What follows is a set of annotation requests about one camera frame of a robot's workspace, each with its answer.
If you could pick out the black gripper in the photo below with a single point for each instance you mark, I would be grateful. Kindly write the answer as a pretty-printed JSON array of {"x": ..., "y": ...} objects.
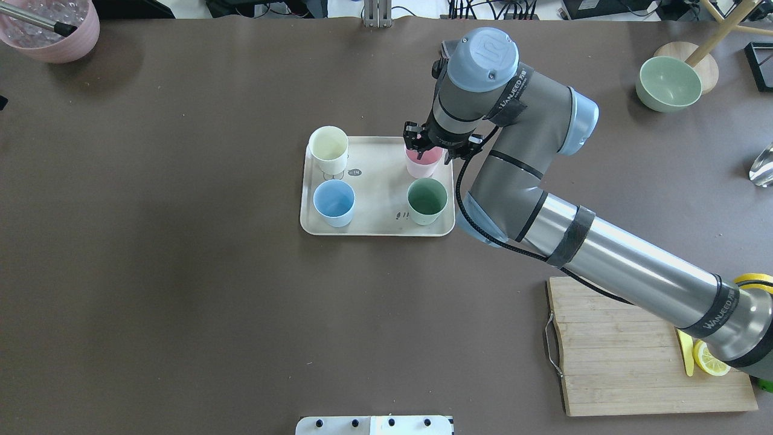
[{"x": 421, "y": 141}]

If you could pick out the pink plastic cup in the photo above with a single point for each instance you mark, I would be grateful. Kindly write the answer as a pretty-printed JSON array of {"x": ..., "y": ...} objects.
[{"x": 424, "y": 165}]

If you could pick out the green plastic cup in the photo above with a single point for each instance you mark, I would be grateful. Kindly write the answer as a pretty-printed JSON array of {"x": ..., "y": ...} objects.
[{"x": 427, "y": 198}]

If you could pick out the cream yellow plastic cup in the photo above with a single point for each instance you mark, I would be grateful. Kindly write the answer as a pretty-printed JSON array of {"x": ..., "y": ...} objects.
[{"x": 329, "y": 149}]

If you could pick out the blue plastic cup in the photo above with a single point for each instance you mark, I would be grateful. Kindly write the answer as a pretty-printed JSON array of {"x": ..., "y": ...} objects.
[{"x": 335, "y": 202}]

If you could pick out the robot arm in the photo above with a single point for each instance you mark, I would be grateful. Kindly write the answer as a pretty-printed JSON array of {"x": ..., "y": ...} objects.
[{"x": 614, "y": 168}]

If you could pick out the cream rabbit tray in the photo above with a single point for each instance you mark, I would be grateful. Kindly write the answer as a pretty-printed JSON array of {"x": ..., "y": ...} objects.
[{"x": 378, "y": 173}]

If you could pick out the green bowl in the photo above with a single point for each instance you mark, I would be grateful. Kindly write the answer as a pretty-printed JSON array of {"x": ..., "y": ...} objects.
[{"x": 667, "y": 84}]

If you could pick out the wooden cutting board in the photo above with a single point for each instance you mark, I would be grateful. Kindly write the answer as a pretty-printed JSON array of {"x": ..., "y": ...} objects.
[{"x": 616, "y": 359}]

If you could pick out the wooden stand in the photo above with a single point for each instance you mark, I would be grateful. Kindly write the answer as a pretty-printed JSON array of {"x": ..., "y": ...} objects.
[{"x": 699, "y": 57}]

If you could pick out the yellow plastic knife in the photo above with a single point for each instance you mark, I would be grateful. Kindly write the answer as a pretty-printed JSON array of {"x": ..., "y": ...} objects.
[{"x": 686, "y": 346}]

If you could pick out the clear glass object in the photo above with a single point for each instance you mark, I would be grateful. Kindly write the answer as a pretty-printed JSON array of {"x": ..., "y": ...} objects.
[{"x": 760, "y": 173}]

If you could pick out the upper lemon slice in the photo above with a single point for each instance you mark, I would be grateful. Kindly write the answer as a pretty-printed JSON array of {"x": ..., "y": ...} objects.
[{"x": 707, "y": 362}]

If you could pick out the pink bowl with ice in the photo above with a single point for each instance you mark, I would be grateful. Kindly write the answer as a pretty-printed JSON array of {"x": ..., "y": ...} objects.
[{"x": 49, "y": 47}]

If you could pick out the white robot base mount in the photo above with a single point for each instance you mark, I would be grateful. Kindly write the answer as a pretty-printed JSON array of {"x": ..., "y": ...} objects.
[{"x": 374, "y": 424}]

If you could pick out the black frame object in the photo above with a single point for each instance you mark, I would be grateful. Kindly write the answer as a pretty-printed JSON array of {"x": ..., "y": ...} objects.
[{"x": 759, "y": 55}]

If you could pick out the metal scoop handle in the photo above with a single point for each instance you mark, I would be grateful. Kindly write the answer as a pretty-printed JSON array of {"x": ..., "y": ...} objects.
[{"x": 60, "y": 28}]

